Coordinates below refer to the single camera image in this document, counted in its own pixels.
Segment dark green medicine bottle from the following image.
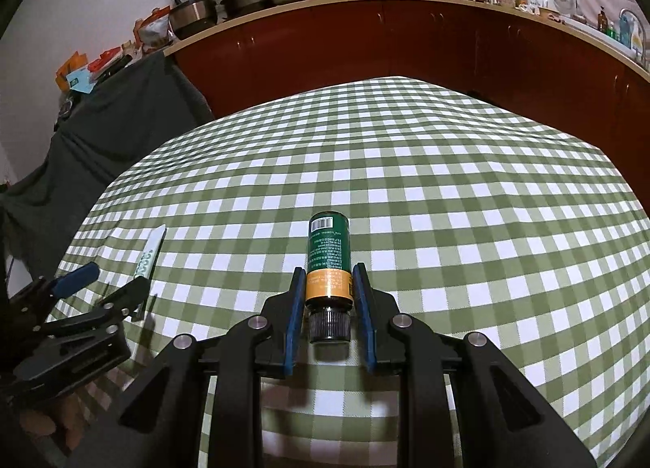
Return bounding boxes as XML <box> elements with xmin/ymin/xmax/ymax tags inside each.
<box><xmin>305</xmin><ymin>210</ymin><xmax>354</xmax><ymax>344</ymax></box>

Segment white long toothpaste box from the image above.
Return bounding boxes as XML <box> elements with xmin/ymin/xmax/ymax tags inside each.
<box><xmin>133</xmin><ymin>225</ymin><xmax>166</xmax><ymax>279</ymax></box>

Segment red kitchen cabinets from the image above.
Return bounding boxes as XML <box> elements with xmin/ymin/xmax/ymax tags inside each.
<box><xmin>167</xmin><ymin>0</ymin><xmax>649</xmax><ymax>202</ymax></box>

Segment green checkered tablecloth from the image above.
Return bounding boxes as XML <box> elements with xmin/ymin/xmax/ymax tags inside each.
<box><xmin>55</xmin><ymin>78</ymin><xmax>649</xmax><ymax>466</ymax></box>

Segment dark green draped cloth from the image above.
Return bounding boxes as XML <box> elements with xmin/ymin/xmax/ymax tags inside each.
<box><xmin>1</xmin><ymin>53</ymin><xmax>214</xmax><ymax>277</ymax></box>

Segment orange paper bag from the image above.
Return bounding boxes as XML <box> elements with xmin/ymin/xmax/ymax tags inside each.
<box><xmin>55</xmin><ymin>51</ymin><xmax>88</xmax><ymax>93</ymax></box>

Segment steel rice cooker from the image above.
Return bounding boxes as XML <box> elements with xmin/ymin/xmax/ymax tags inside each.
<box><xmin>169</xmin><ymin>0</ymin><xmax>218</xmax><ymax>40</ymax></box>

